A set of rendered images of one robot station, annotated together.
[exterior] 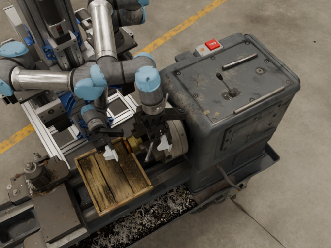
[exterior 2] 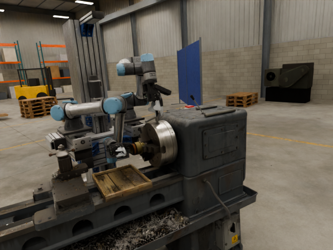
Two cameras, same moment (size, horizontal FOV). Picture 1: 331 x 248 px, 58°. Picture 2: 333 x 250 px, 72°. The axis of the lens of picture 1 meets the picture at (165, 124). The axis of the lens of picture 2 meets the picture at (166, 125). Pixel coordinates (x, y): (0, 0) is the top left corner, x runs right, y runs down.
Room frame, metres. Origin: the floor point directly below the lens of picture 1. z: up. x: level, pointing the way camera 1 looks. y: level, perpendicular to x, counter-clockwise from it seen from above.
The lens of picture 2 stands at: (-0.75, 0.00, 1.59)
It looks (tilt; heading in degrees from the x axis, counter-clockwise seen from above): 14 degrees down; 358
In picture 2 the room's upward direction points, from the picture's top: 4 degrees counter-clockwise
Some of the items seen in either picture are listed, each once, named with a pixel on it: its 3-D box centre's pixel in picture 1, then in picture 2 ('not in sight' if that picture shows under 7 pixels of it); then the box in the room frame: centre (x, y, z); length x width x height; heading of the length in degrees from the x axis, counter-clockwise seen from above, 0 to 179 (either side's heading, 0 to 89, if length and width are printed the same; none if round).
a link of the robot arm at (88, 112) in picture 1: (90, 115); (109, 143); (0.90, 0.39, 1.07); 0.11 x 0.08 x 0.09; 27
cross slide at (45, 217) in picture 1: (49, 195); (68, 184); (0.52, 0.58, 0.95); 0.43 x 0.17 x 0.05; 27
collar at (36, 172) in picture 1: (31, 169); (62, 152); (0.58, 0.61, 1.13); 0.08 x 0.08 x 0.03
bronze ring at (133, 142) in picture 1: (132, 143); (137, 148); (0.72, 0.16, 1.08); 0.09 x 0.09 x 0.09; 27
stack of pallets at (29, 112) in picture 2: not in sight; (39, 106); (9.09, 5.06, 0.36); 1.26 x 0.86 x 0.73; 143
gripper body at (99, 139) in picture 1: (100, 139); (115, 148); (0.76, 0.32, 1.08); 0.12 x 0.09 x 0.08; 27
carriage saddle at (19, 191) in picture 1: (45, 205); (61, 196); (0.49, 0.62, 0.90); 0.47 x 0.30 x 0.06; 27
